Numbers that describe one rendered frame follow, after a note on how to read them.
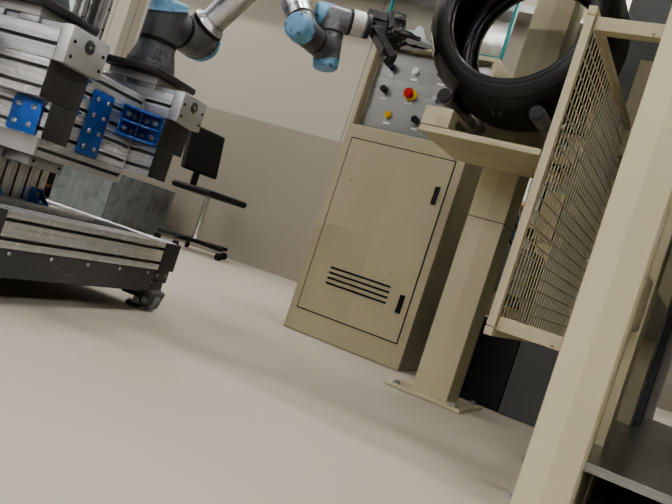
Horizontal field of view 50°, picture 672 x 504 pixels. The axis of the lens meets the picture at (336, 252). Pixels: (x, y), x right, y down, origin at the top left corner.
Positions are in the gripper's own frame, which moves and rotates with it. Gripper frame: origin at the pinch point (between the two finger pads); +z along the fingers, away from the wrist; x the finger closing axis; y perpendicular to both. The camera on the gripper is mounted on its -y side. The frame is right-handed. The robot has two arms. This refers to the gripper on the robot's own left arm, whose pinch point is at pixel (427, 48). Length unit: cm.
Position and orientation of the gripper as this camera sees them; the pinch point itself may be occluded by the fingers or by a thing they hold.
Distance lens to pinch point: 226.2
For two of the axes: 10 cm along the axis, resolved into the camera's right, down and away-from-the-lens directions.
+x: -2.7, 2.7, 9.3
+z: 9.6, 1.7, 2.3
